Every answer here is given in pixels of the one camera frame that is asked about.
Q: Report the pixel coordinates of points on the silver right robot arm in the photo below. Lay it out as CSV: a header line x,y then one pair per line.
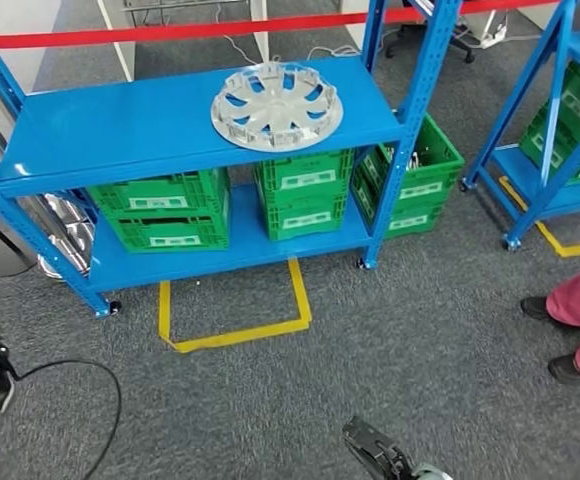
x,y
430,474

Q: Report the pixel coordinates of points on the blue steel shelf rack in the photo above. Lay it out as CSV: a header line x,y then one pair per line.
x,y
120,126
520,172

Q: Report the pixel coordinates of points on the shiny steel furniture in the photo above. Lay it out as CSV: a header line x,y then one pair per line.
x,y
67,228

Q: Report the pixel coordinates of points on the red barrier tape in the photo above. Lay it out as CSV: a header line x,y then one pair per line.
x,y
170,31

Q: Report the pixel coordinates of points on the grey wheel hubcap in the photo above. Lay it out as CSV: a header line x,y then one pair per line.
x,y
275,106

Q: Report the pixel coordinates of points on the yellow floor tape outline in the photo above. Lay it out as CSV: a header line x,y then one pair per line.
x,y
302,298

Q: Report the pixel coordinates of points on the white office desk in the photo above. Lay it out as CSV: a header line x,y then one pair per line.
x,y
260,33

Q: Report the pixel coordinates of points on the white desk panel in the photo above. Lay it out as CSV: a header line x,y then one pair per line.
x,y
353,36

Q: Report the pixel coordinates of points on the black office chair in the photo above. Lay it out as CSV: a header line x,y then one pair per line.
x,y
467,56

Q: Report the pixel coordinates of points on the white power strip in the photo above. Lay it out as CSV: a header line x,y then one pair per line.
x,y
495,38

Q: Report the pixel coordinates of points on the person's black shoe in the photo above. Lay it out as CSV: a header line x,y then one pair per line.
x,y
534,308
565,370

